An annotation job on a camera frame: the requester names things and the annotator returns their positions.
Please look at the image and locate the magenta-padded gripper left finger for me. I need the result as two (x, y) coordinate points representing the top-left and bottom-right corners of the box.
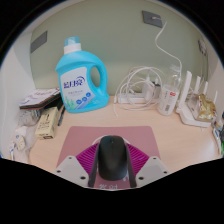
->
(53, 142), (101, 188)

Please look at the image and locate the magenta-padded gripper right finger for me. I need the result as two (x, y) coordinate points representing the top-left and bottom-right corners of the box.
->
(124, 143), (171, 188)

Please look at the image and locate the black computer mouse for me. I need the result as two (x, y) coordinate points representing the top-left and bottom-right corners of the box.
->
(97, 134), (129, 182)

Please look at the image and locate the pink mouse pad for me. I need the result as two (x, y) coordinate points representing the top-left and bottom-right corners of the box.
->
(56, 125), (161, 191)

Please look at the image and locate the beige small box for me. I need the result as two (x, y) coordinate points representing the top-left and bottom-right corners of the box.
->
(34, 106), (59, 140)

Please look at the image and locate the clear plastic bag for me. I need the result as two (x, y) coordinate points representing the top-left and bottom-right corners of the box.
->
(9, 109), (40, 158)

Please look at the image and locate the white router with antennas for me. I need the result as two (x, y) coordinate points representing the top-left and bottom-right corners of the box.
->
(175, 69), (219, 128)

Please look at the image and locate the clear plastic bottle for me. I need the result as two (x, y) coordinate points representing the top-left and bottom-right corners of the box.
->
(157, 64), (183, 117)

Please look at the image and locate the white power strip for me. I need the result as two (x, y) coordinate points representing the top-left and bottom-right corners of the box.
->
(116, 93), (161, 105)

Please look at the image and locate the stack of books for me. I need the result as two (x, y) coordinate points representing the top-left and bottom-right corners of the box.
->
(18, 87), (64, 111)

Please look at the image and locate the gold foil bag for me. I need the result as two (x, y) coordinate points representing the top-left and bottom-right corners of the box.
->
(194, 93), (217, 122)

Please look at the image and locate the blue detergent bottle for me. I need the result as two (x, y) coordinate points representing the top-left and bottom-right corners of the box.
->
(54, 36), (110, 114)

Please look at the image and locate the coil of white cables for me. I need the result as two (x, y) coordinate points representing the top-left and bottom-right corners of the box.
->
(113, 65), (166, 113)

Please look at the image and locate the white cable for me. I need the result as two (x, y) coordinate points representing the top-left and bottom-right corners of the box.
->
(154, 20), (184, 73)

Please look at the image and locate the grey blank wall plate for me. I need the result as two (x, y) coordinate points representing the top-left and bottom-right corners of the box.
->
(30, 30), (49, 54)

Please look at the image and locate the white wall charger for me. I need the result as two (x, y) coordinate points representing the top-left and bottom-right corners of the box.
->
(198, 38), (209, 54)

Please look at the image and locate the dark grey wall socket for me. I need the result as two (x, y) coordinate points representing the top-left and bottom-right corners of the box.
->
(141, 10), (164, 29)

